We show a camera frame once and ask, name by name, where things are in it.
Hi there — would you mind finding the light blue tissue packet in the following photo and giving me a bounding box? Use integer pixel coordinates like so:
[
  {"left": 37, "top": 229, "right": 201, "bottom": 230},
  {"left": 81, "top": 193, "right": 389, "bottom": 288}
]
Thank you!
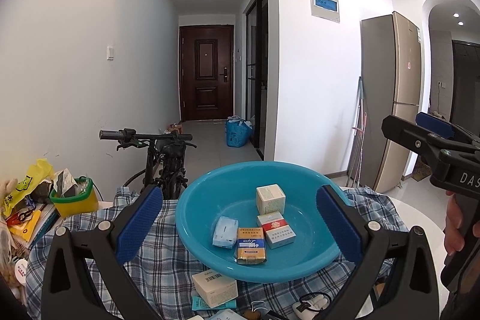
[{"left": 212, "top": 216, "right": 239, "bottom": 249}]

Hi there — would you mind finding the stack of books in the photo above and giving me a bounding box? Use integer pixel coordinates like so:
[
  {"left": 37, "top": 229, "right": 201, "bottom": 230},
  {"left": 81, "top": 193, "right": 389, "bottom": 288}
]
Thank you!
[{"left": 6, "top": 204, "right": 59, "bottom": 249}]

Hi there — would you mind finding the folded drying rack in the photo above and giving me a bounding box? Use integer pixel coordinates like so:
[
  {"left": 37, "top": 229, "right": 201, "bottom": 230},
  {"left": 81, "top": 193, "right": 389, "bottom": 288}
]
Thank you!
[{"left": 346, "top": 76, "right": 367, "bottom": 188}]

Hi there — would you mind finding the cream square box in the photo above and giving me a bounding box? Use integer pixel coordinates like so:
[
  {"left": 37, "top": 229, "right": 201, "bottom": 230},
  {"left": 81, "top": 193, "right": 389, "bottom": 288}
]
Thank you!
[{"left": 256, "top": 184, "right": 286, "bottom": 215}]

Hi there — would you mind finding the white wall switch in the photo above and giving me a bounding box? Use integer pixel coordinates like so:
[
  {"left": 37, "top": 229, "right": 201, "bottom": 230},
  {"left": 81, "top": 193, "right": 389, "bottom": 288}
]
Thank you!
[{"left": 106, "top": 46, "right": 114, "bottom": 61}]

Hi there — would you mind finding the black folding bicycle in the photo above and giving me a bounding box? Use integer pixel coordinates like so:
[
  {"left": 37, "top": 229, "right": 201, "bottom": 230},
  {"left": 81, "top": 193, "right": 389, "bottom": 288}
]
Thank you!
[{"left": 99, "top": 128, "right": 197, "bottom": 200}]

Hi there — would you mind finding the yellow green desk bin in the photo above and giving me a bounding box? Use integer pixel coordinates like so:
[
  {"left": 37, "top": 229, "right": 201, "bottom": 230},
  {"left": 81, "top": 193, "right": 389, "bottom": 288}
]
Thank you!
[{"left": 49, "top": 176, "right": 99, "bottom": 218}]

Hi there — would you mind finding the white earphone case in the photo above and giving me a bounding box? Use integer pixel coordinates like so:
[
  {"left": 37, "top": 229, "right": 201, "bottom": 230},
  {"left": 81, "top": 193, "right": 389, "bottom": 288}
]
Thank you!
[{"left": 292, "top": 294, "right": 331, "bottom": 320}]

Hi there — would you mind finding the white cream box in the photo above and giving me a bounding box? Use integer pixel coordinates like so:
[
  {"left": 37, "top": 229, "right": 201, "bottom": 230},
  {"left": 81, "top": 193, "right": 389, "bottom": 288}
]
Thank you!
[{"left": 192, "top": 270, "right": 239, "bottom": 308}]

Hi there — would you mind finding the red white cigarette pack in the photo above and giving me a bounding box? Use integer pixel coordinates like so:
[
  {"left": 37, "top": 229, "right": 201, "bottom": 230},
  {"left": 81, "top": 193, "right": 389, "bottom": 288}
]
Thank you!
[{"left": 257, "top": 211, "right": 296, "bottom": 249}]

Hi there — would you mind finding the yellow plastic bag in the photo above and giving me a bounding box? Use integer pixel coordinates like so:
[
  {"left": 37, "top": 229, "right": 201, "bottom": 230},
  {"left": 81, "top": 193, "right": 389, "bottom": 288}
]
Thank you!
[{"left": 2, "top": 158, "right": 54, "bottom": 218}]

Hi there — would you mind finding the person's right hand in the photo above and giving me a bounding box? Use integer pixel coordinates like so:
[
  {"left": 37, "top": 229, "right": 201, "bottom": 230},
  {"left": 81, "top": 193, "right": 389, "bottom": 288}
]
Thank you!
[{"left": 444, "top": 191, "right": 465, "bottom": 256}]

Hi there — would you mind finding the light blue wipes packet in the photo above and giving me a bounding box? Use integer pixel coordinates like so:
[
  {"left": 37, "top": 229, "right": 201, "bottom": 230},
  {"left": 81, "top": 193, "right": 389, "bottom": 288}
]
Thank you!
[{"left": 207, "top": 309, "right": 246, "bottom": 320}]

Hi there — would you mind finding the blue woven bag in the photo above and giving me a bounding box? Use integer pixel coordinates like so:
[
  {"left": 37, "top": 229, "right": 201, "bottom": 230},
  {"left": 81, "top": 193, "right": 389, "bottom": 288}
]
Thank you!
[{"left": 225, "top": 116, "right": 253, "bottom": 148}]

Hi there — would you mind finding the blue plastic basin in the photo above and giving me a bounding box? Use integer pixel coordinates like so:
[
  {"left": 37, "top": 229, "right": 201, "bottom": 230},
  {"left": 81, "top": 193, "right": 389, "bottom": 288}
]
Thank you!
[{"left": 175, "top": 160, "right": 356, "bottom": 284}]

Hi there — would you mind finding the gold refrigerator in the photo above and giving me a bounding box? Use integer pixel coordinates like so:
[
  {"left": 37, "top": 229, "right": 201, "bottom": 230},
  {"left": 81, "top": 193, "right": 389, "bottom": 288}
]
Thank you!
[{"left": 360, "top": 11, "right": 422, "bottom": 193}]

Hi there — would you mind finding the teal sachet packet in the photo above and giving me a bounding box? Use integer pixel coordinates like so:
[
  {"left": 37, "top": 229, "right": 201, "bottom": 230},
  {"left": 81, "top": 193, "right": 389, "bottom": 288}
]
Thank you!
[{"left": 190, "top": 295, "right": 238, "bottom": 311}]

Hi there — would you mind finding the dark brown entrance door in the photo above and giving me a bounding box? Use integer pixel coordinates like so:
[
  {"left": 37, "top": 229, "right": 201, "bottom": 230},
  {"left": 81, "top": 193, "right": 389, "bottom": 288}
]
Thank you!
[{"left": 179, "top": 24, "right": 233, "bottom": 122}]

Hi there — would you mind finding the blue plaid cloth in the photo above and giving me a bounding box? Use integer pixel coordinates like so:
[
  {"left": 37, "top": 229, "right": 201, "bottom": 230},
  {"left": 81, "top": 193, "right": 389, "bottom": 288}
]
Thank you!
[{"left": 25, "top": 188, "right": 407, "bottom": 319}]

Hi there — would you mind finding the gold blue cigarette pack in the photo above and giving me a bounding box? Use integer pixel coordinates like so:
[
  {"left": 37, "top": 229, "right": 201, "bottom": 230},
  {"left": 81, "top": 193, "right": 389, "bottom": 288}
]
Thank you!
[{"left": 236, "top": 227, "right": 267, "bottom": 265}]

